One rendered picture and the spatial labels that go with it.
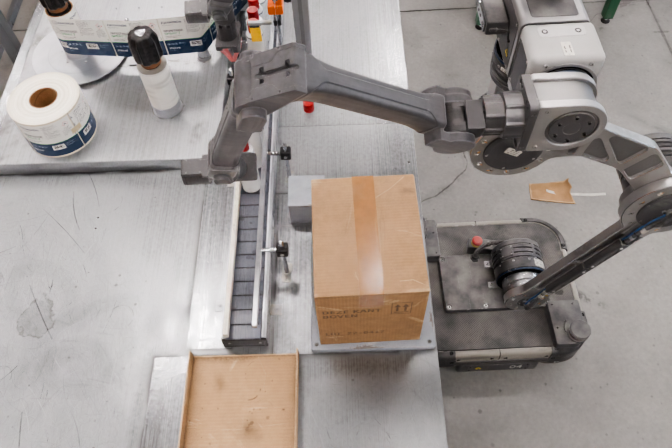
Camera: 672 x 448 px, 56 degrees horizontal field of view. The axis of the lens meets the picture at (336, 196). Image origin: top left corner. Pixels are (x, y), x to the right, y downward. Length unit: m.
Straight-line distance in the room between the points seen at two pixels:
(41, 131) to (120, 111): 0.26
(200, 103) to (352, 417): 1.03
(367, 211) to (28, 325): 0.92
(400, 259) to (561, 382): 1.30
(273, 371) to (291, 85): 0.85
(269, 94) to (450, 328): 1.49
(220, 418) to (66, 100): 0.97
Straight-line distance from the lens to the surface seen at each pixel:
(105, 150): 1.96
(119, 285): 1.76
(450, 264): 2.34
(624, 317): 2.71
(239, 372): 1.58
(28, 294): 1.84
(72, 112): 1.91
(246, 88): 0.95
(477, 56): 3.40
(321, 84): 0.94
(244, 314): 1.58
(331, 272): 1.34
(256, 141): 1.71
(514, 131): 1.15
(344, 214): 1.41
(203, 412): 1.57
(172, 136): 1.93
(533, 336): 2.30
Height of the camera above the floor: 2.31
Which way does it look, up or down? 56 degrees down
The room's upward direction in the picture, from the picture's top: 3 degrees counter-clockwise
